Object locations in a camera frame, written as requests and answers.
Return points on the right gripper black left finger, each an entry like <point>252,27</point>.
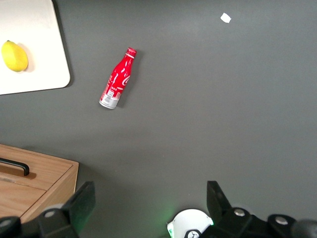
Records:
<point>74,210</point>

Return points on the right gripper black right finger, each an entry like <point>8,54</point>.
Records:
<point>227,218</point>

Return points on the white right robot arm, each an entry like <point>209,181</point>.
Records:
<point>188,220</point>

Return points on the beige rectangular tray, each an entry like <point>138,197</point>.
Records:
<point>37,37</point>

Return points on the wooden drawer cabinet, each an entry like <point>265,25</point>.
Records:
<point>49,168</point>

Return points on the yellow lemon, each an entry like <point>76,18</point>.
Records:
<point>14,56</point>

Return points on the white paper scrap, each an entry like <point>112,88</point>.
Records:
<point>225,17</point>

